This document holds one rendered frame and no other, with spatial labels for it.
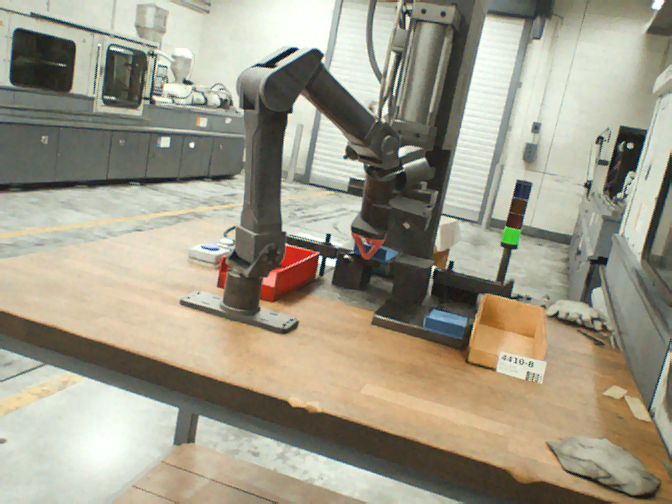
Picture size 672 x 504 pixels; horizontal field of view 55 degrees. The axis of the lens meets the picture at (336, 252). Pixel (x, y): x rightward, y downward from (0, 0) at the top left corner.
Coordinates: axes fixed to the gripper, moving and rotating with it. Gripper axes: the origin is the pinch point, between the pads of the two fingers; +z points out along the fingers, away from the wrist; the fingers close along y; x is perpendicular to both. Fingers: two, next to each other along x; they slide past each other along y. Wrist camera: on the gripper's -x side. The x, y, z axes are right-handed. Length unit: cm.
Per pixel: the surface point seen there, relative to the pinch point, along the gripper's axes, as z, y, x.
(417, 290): 8.3, 2.2, -11.3
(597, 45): 276, 907, -64
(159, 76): 270, 481, 403
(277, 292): 0.0, -19.5, 11.4
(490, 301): 3.8, 1.3, -26.2
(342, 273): 9.8, 1.3, 5.5
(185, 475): 82, -22, 37
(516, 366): -5.2, -21.7, -33.2
